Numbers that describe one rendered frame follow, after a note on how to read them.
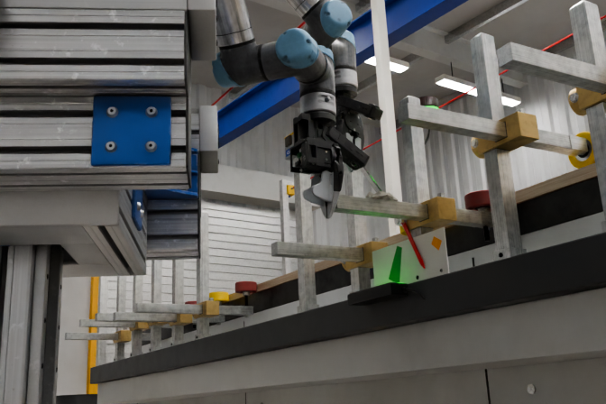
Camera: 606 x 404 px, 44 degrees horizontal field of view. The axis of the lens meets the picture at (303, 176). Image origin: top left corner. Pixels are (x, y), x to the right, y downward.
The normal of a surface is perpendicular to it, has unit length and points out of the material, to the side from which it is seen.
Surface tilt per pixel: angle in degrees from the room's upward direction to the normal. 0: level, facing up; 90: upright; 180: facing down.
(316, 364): 90
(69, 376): 90
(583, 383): 90
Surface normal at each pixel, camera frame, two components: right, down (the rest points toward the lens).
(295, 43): -0.32, -0.29
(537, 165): -0.81, -0.14
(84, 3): 0.11, -0.30
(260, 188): 0.58, -0.27
